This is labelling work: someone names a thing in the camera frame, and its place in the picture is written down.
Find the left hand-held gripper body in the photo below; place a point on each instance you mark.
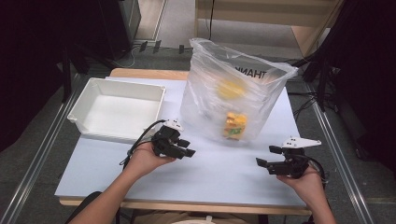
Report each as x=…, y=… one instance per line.
x=166, y=141

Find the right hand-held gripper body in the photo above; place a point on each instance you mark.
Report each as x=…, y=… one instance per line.
x=294, y=163

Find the yellow snack packet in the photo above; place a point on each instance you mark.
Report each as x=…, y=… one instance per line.
x=235, y=126

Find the white plastic bin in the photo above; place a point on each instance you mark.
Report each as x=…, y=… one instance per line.
x=121, y=115

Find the clear plastic bag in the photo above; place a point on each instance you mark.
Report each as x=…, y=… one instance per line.
x=205, y=93

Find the person's right hand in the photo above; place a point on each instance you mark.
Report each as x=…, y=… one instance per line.
x=309, y=185

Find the person's left hand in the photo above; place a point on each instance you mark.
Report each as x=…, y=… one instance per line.
x=143, y=161

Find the white table cover sheet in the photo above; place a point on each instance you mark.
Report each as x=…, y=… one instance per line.
x=202, y=177

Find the white rounded object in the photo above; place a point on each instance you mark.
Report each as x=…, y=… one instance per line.
x=199, y=221

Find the wooden table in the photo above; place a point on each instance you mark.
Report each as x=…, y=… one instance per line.
x=149, y=73

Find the yellow flat packet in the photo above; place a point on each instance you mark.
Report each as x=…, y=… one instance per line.
x=231, y=89

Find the person's beige trousers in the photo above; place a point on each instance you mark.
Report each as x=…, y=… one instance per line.
x=155, y=217

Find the black tripod stand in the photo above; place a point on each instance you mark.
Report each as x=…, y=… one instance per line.
x=322, y=81

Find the black metal stand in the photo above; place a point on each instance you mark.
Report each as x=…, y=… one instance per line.
x=66, y=77

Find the dark curtain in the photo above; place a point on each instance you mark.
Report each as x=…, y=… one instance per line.
x=25, y=62
x=370, y=62

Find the black cabinet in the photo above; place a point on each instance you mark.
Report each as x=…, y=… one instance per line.
x=109, y=28

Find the light wooden shelf unit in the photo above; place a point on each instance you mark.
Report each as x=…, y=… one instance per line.
x=249, y=12

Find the aluminium floor rail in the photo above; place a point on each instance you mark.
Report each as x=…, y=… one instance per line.
x=34, y=161
x=342, y=168

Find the small black floor bracket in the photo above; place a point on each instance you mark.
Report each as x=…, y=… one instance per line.
x=143, y=46
x=156, y=46
x=181, y=49

